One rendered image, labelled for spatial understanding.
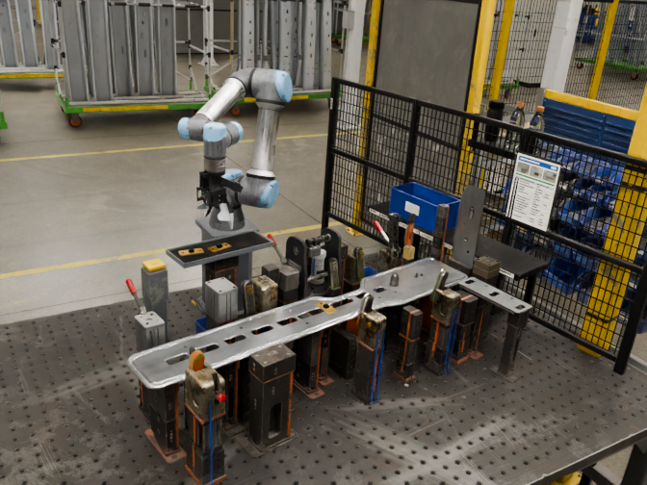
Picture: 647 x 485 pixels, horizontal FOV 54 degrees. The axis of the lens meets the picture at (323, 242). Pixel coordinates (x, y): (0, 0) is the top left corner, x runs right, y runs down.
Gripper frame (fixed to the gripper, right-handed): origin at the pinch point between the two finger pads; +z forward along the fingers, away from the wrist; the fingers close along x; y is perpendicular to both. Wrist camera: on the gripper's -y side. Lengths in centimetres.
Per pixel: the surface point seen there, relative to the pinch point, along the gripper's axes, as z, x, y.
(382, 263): 26, 24, -65
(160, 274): 12.6, 0.3, 25.0
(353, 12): -27, -427, -544
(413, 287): 26, 46, -58
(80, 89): 82, -617, -250
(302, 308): 25.7, 30.8, -12.9
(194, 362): 17, 44, 42
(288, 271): 18.0, 17.5, -17.8
